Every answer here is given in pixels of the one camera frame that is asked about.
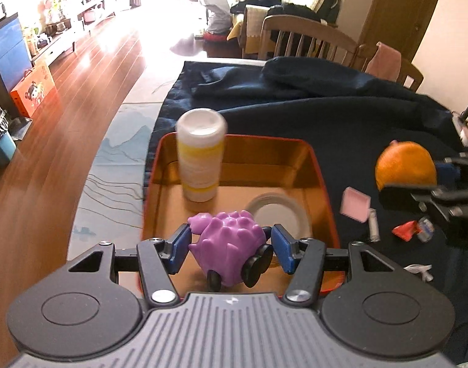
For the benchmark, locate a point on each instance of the pink ridged soap dish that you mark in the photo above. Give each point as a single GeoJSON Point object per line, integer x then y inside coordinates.
{"type": "Point", "coordinates": [354, 204]}

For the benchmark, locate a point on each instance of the orange printed gift box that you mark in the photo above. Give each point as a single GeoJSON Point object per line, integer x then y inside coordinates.
{"type": "Point", "coordinates": [34, 90]}

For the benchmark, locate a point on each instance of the clear tape roll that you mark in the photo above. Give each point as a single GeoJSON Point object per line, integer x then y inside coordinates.
{"type": "Point", "coordinates": [257, 203]}

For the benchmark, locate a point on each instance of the dark clothes pile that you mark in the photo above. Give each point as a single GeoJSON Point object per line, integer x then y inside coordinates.
{"type": "Point", "coordinates": [291, 9]}

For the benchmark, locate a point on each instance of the pink flower arrangement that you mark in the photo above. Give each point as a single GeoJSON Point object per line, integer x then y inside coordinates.
{"type": "Point", "coordinates": [51, 11]}

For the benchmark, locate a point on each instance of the white plastic bag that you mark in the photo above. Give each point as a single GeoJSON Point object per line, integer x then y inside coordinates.
{"type": "Point", "coordinates": [218, 9]}

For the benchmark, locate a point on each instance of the yellow cloth covered chair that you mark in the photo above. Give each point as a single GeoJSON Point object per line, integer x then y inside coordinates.
{"type": "Point", "coordinates": [253, 30]}

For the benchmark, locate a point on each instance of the pink towel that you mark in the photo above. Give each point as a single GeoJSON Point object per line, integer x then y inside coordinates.
{"type": "Point", "coordinates": [385, 61]}

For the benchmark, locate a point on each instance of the dark flat screen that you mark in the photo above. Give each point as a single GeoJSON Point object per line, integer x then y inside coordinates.
{"type": "Point", "coordinates": [9, 53]}

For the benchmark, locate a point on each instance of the purple dinosaur toy car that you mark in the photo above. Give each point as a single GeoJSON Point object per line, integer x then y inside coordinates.
{"type": "Point", "coordinates": [226, 245]}

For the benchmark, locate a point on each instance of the dark blue cloth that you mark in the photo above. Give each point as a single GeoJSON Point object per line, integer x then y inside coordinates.
{"type": "Point", "coordinates": [295, 115]}

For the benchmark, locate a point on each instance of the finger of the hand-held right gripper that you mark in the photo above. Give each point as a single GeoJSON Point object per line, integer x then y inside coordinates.
{"type": "Point", "coordinates": [406, 197]}
{"type": "Point", "coordinates": [448, 170]}

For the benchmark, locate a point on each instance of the small white tube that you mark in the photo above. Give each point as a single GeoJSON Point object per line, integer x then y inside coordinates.
{"type": "Point", "coordinates": [373, 226]}

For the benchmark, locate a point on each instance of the red floor cushion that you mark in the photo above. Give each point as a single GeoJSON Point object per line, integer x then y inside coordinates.
{"type": "Point", "coordinates": [214, 36]}

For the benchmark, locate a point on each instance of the white low media cabinet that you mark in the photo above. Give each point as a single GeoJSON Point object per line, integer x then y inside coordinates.
{"type": "Point", "coordinates": [65, 40]}

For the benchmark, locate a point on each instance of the white crumpled plastic piece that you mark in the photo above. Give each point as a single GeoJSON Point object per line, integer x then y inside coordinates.
{"type": "Point", "coordinates": [418, 269]}

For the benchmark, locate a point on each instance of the red plastic wrapper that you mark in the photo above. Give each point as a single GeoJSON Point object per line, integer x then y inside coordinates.
{"type": "Point", "coordinates": [404, 232]}

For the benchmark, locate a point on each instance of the white yellow plastic bottle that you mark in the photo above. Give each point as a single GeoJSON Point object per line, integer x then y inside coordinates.
{"type": "Point", "coordinates": [201, 161]}

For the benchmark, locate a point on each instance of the light blue printed table mat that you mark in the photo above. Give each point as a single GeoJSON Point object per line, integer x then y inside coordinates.
{"type": "Point", "coordinates": [118, 153]}

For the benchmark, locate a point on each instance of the wooden slat-back chair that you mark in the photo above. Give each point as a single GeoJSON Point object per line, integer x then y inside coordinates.
{"type": "Point", "coordinates": [306, 32]}

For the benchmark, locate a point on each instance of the orange fruit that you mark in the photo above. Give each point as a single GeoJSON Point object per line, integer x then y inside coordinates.
{"type": "Point", "coordinates": [404, 165]}

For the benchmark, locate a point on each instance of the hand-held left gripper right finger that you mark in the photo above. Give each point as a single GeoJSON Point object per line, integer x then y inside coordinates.
{"type": "Point", "coordinates": [281, 247]}

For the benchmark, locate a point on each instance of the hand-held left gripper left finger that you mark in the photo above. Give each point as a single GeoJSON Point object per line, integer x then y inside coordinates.
{"type": "Point", "coordinates": [182, 247]}

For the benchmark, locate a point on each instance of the wooden door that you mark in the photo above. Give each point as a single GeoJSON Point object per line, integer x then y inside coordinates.
{"type": "Point", "coordinates": [395, 11]}

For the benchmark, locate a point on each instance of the small clear plastic item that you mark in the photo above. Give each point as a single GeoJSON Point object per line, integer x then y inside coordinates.
{"type": "Point", "coordinates": [425, 230]}

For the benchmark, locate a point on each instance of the blue trash bin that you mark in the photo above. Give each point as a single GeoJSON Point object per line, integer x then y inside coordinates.
{"type": "Point", "coordinates": [1, 147]}

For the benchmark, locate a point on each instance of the wooden chair with towel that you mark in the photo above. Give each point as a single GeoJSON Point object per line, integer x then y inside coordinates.
{"type": "Point", "coordinates": [410, 74]}

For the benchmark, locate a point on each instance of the orange metal tin tray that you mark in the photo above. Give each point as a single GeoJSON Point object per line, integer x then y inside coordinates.
{"type": "Point", "coordinates": [257, 174]}

